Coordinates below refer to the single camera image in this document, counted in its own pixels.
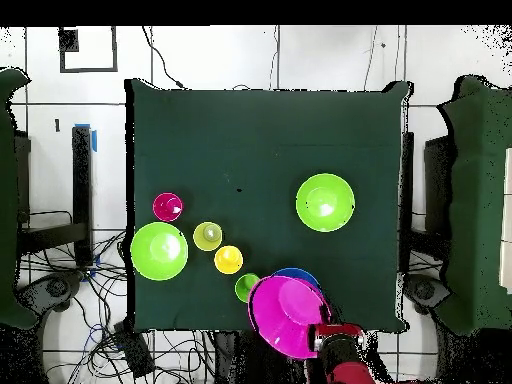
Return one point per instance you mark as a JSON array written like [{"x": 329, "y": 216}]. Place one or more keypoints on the pale yellow translucent cup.
[{"x": 208, "y": 236}]

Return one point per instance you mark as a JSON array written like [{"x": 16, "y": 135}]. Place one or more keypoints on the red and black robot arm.
[{"x": 344, "y": 360}]

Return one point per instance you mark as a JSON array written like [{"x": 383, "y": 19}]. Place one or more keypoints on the green plastic bowl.
[
  {"x": 325, "y": 202},
  {"x": 159, "y": 250}
]

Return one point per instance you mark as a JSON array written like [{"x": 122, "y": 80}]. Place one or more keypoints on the black stand post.
[
  {"x": 408, "y": 200},
  {"x": 82, "y": 192}
]

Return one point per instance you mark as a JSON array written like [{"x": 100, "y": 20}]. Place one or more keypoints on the large blue plastic bowl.
[{"x": 298, "y": 274}]

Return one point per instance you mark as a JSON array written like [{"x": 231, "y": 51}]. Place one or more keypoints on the red plastic cup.
[{"x": 168, "y": 206}]

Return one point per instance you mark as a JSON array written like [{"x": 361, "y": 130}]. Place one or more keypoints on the black floor power box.
[{"x": 134, "y": 352}]

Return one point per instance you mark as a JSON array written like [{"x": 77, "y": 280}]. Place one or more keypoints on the large pink plastic bowl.
[{"x": 280, "y": 316}]

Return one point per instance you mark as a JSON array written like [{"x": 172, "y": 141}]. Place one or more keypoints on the orange-yellow plastic cup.
[{"x": 228, "y": 259}]

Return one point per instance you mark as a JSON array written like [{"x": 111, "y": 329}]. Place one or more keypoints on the grey pedestal foot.
[
  {"x": 424, "y": 290},
  {"x": 56, "y": 288}
]

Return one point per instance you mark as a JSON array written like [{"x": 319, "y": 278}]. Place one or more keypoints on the neighbouring green cloth table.
[
  {"x": 476, "y": 220},
  {"x": 8, "y": 200}
]

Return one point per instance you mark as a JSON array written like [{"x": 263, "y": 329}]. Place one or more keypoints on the green plastic cup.
[{"x": 244, "y": 286}]

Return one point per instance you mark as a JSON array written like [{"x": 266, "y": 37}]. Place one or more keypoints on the dark green tablecloth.
[{"x": 260, "y": 128}]

